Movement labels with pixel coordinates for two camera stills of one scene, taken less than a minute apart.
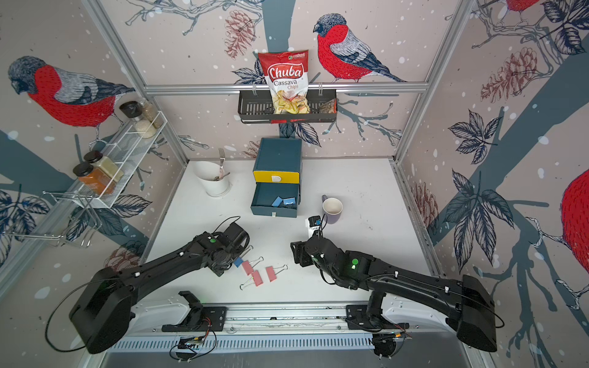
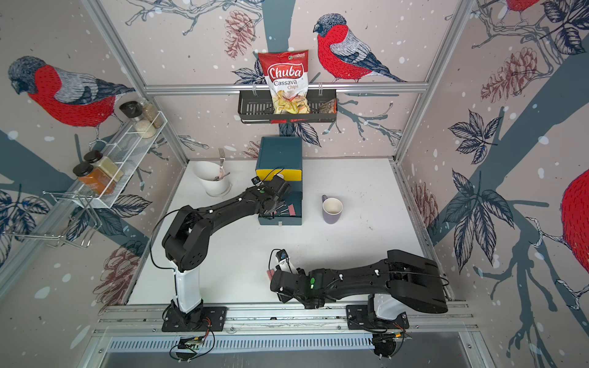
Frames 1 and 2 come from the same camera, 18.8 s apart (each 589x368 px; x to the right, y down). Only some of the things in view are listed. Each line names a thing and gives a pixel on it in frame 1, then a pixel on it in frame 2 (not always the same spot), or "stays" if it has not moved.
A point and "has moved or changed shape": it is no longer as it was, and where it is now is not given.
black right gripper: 300,254 to 298,274
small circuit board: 192,342 stays
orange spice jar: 92,179 stays
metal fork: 222,152 stays
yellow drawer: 276,177 stays
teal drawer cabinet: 278,161 has moved or changed shape
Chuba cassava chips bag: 286,73 stays
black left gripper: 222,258 to 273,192
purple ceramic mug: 333,208 stays
